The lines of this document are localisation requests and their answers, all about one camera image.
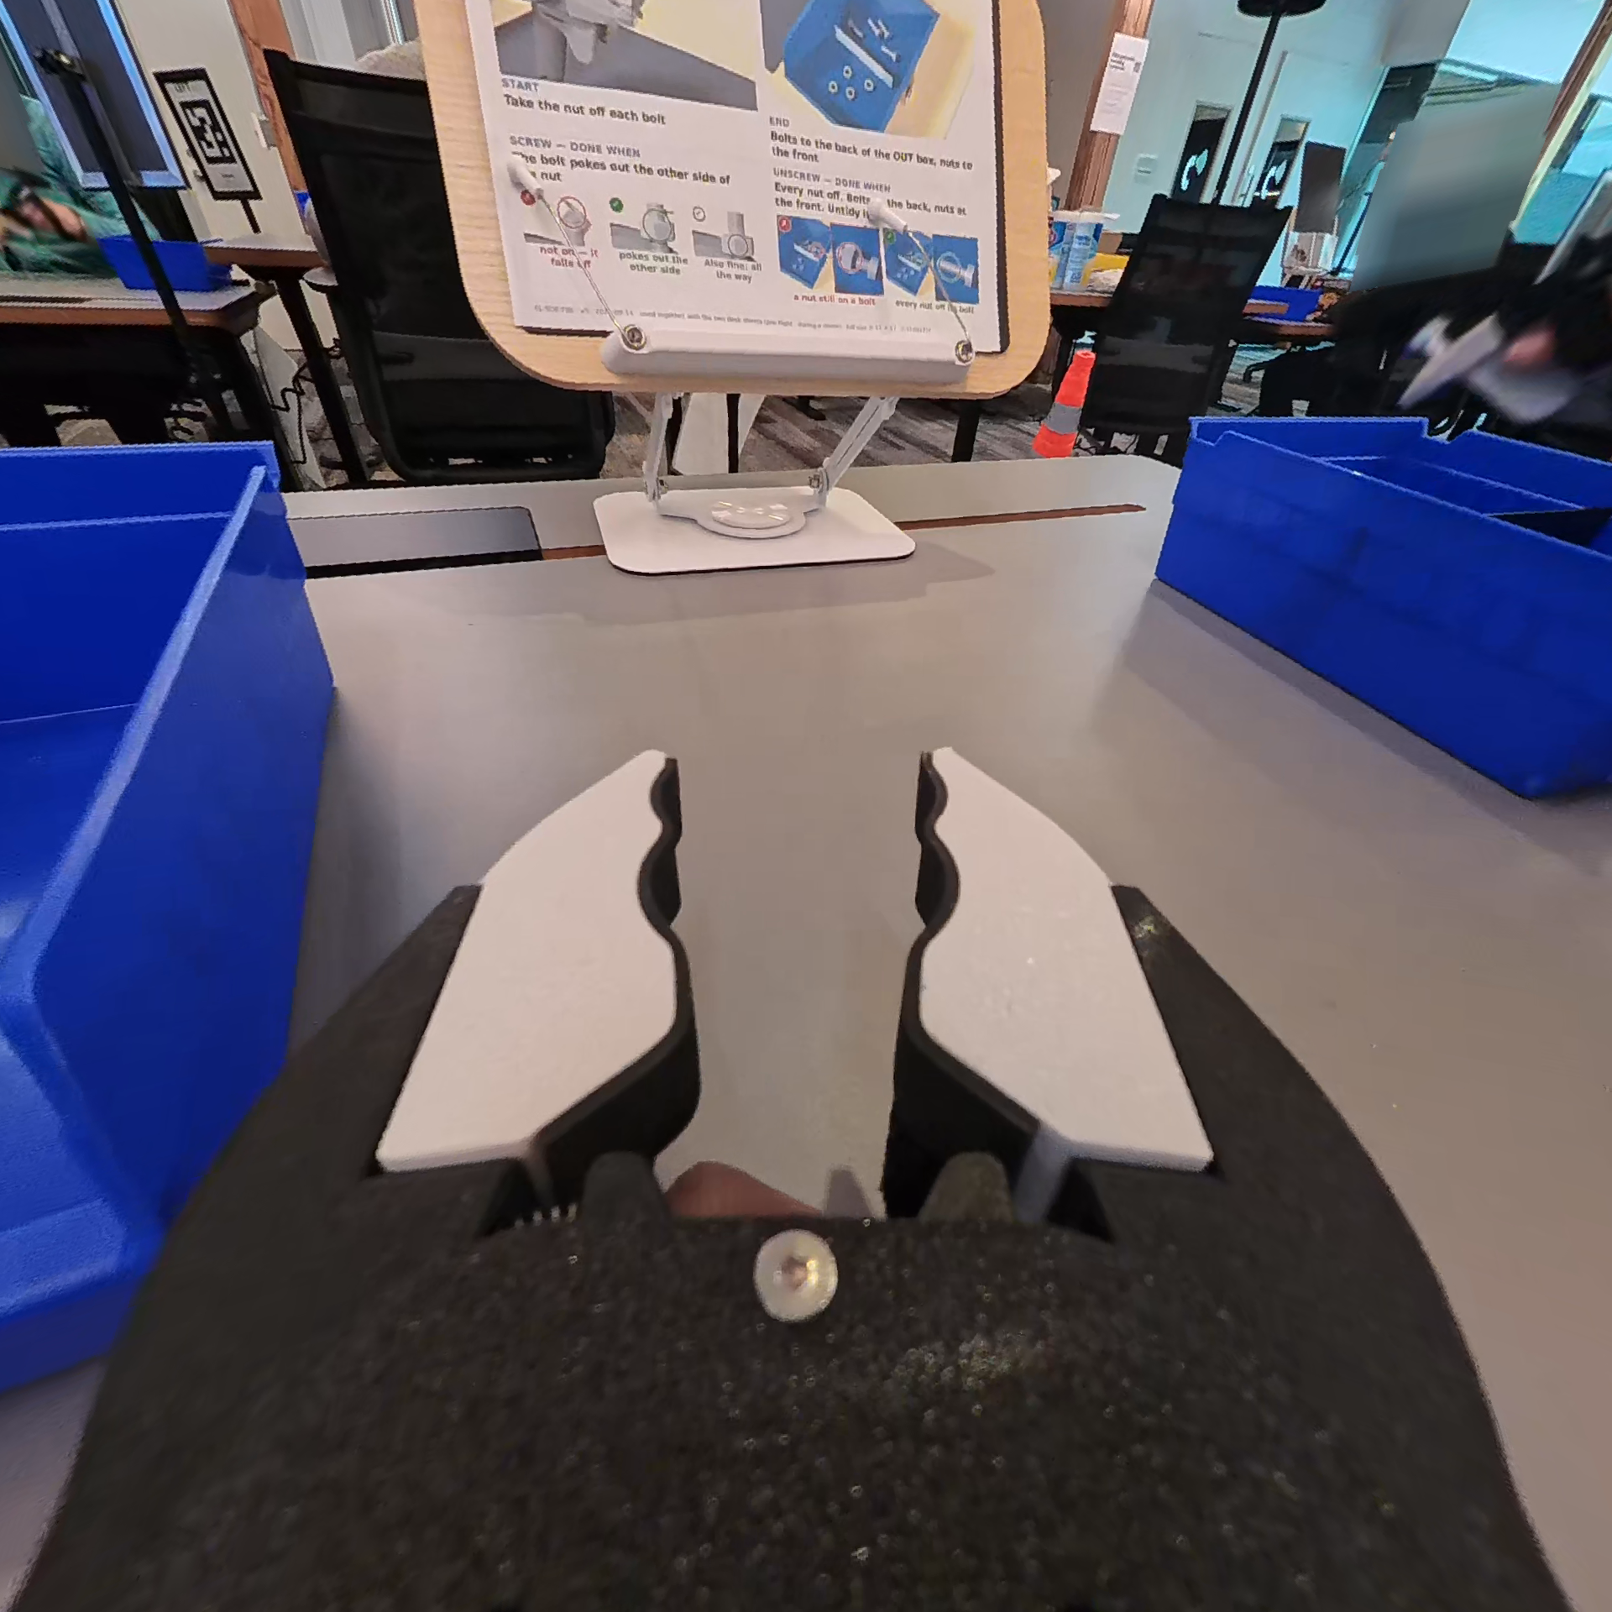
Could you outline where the instruction board on white stand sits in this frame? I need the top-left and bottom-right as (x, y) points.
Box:
(415, 0), (1052, 577)

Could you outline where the black floor lamp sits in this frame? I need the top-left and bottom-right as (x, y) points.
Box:
(1221, 0), (1330, 209)

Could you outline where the orange traffic cone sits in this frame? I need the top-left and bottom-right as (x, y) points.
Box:
(1035, 341), (1100, 462)

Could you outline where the blue bin with black divider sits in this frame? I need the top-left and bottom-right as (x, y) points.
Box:
(1157, 416), (1612, 802)

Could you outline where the black flat pad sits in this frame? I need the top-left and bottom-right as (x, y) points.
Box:
(290, 504), (545, 577)

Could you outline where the wooden background desk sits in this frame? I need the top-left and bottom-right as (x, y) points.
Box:
(0, 239), (334, 460)

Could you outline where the blue desk tray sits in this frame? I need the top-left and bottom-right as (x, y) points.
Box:
(96, 234), (236, 293)

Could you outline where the printed tag sign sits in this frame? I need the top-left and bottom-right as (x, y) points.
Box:
(154, 67), (263, 205)

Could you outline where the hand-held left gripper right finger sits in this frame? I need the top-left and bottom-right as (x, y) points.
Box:
(885, 746), (1219, 1195)

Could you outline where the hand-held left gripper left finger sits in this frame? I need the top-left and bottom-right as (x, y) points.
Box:
(376, 748), (703, 1193)

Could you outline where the black mesh office chair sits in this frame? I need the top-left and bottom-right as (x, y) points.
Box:
(1079, 197), (1294, 460)

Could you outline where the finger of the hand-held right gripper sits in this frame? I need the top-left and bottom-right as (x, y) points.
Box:
(1399, 312), (1580, 424)

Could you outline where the blue plastic bin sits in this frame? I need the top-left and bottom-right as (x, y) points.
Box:
(0, 443), (336, 1391)

